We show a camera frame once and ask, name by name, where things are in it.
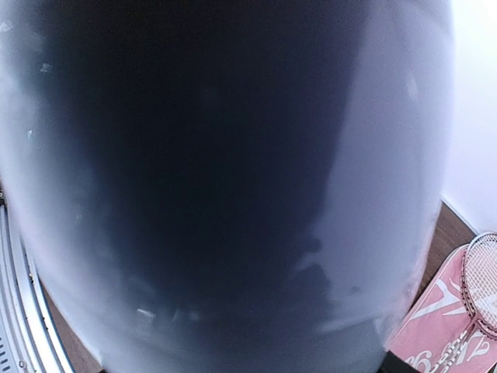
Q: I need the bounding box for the pink racket bag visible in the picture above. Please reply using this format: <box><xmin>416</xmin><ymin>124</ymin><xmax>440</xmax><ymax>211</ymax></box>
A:
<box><xmin>389</xmin><ymin>245</ymin><xmax>496</xmax><ymax>373</ymax></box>

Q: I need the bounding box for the front aluminium rail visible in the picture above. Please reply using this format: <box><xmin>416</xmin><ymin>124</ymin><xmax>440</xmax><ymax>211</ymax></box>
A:
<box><xmin>1</xmin><ymin>195</ymin><xmax>74</xmax><ymax>373</ymax></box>

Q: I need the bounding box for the pink badminton racket left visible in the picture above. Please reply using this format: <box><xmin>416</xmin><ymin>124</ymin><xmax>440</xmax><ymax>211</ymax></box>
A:
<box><xmin>460</xmin><ymin>232</ymin><xmax>497</xmax><ymax>343</ymax></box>

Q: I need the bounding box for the white shuttlecock tube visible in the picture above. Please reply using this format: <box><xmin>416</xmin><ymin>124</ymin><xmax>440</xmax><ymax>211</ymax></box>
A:
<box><xmin>1</xmin><ymin>1</ymin><xmax>454</xmax><ymax>372</ymax></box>

